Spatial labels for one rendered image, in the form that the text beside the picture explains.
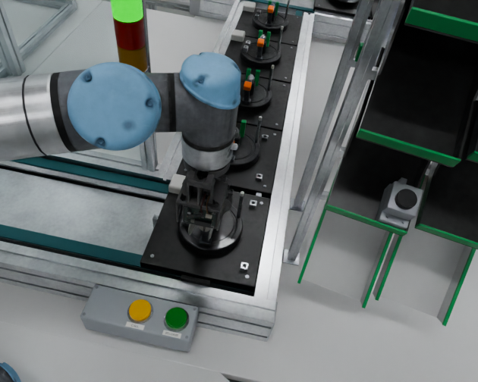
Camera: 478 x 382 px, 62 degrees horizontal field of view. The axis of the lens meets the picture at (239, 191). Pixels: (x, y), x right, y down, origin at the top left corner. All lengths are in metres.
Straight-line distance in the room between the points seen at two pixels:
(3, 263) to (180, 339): 0.39
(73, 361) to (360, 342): 0.59
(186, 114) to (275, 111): 0.72
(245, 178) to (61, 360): 0.55
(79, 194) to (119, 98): 0.71
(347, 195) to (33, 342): 0.67
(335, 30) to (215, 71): 1.40
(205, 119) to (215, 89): 0.05
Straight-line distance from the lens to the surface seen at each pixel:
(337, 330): 0.95
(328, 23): 1.85
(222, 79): 0.48
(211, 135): 0.52
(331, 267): 0.82
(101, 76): 0.36
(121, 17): 0.73
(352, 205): 0.69
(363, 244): 0.82
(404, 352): 0.99
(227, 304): 0.81
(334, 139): 0.70
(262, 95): 1.23
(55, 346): 0.93
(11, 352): 0.95
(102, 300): 0.83
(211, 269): 0.83
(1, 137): 0.40
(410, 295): 0.87
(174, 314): 0.79
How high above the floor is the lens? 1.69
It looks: 49 degrees down
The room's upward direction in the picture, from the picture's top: 9 degrees clockwise
